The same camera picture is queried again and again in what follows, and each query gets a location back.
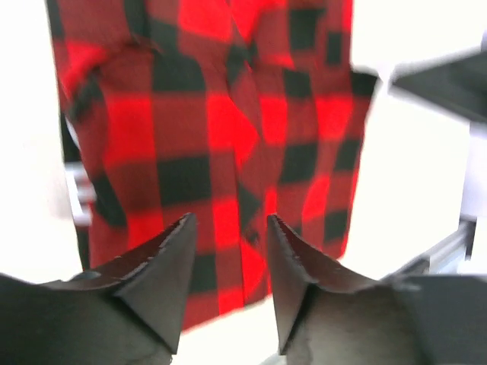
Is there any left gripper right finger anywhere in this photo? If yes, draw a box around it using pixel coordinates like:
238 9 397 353
267 215 486 364

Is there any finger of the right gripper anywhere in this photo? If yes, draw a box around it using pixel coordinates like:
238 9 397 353
392 50 486 124

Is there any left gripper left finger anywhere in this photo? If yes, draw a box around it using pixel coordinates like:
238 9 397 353
1 214 197 365

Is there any red black plaid shirt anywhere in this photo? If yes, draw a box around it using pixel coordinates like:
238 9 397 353
46 0 377 329

